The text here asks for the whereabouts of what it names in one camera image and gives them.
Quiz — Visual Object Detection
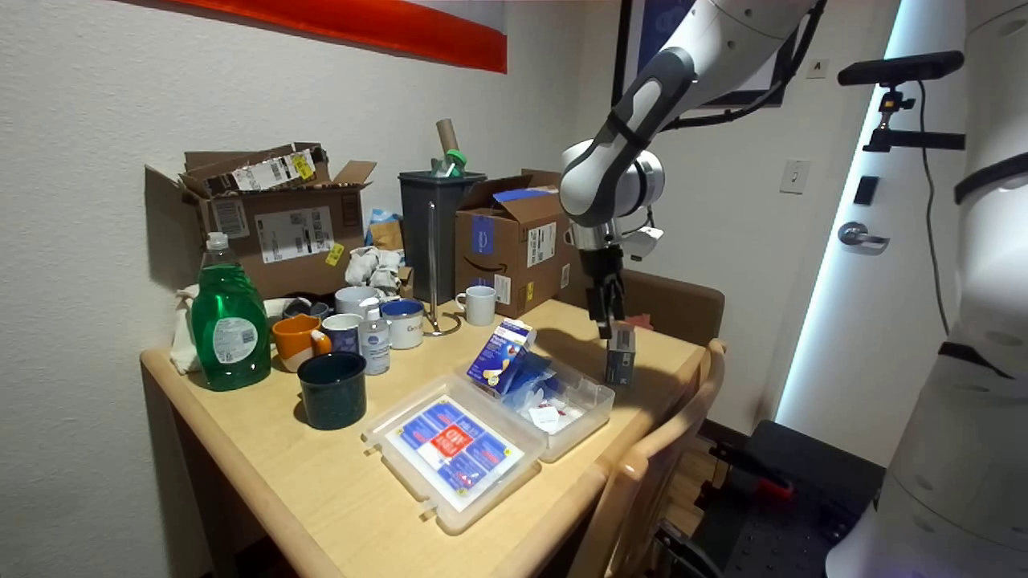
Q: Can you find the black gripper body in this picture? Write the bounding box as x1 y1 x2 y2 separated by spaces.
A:
582 245 636 312

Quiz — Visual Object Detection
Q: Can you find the small grey cardboard box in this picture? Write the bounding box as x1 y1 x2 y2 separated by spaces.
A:
602 321 640 392

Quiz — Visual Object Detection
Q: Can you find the blue bandage box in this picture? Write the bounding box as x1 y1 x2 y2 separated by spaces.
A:
465 315 538 396

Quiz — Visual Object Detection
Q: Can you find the clear plastic first aid case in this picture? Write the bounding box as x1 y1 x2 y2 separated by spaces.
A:
361 336 620 540

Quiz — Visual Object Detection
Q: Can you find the brown armchair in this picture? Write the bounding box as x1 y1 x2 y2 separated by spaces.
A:
558 235 729 347

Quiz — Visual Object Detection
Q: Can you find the cardboard box blue tape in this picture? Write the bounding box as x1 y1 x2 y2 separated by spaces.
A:
454 167 582 321

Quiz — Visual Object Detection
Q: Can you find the clear plastic supply bag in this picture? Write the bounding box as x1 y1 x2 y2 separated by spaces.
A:
520 384 590 440

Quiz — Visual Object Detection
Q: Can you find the white ceramic mug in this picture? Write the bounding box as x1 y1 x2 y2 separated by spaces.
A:
331 284 382 317
455 284 502 326

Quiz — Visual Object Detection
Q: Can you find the wooden chair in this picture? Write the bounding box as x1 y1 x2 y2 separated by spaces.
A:
564 336 733 578

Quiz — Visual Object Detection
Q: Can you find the dark grey trash bin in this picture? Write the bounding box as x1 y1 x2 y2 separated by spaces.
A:
399 167 491 307

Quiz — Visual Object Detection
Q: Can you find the green plastic object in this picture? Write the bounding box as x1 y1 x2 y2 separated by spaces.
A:
426 149 471 181

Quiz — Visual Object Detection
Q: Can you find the white mug blue rim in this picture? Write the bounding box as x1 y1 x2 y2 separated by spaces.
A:
380 299 429 353

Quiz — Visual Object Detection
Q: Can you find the blue white box front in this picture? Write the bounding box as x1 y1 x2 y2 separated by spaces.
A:
382 396 526 499

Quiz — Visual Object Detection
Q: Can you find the brown cardboard tube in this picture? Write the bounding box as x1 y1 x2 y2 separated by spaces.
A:
434 117 465 159

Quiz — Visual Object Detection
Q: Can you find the small brown cardboard box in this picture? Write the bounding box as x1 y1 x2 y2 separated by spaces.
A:
365 207 408 253

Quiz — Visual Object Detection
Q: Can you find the clear hand sanitizer bottle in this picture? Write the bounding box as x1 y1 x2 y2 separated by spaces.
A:
357 301 395 379

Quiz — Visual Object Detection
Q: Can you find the white crumpled cloth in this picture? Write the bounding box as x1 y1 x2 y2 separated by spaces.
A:
339 245 411 294

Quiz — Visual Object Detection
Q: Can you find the white door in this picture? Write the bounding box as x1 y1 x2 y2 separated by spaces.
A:
772 0 968 469

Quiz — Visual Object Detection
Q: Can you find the black robot cart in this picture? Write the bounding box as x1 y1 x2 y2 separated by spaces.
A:
684 418 892 578

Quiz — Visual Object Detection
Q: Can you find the dark green mug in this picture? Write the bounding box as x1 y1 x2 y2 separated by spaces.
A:
295 350 368 435

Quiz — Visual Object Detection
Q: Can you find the orange mug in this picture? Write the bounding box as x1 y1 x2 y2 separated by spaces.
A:
270 312 335 376

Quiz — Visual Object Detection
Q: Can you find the large open cardboard box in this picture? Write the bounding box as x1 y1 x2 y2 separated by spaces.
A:
142 140 380 301

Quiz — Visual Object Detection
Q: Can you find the green dish soap bottle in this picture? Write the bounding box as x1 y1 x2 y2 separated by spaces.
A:
185 231 273 396

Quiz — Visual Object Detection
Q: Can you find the white paper towel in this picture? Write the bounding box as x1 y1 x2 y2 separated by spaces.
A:
168 286 205 376

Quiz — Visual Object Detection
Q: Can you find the dark wire loop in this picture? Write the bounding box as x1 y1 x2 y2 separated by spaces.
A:
423 301 465 340

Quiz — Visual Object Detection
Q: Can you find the white light switch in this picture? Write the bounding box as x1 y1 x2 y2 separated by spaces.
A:
778 156 814 200

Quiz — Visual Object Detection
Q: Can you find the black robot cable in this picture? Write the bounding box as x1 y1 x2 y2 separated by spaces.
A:
661 0 833 132

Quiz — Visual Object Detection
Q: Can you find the silver door handle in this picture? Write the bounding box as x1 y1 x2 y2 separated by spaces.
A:
835 218 892 257

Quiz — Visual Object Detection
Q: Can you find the black camera cable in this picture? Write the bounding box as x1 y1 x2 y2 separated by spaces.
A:
915 137 958 334

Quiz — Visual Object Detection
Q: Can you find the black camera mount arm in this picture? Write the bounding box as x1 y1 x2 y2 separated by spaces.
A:
861 86 970 154

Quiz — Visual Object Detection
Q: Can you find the black bar camera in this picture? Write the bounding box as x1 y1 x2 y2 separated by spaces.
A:
835 49 968 89

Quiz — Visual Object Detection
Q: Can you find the red wall banner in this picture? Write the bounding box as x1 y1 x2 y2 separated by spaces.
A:
115 0 511 76

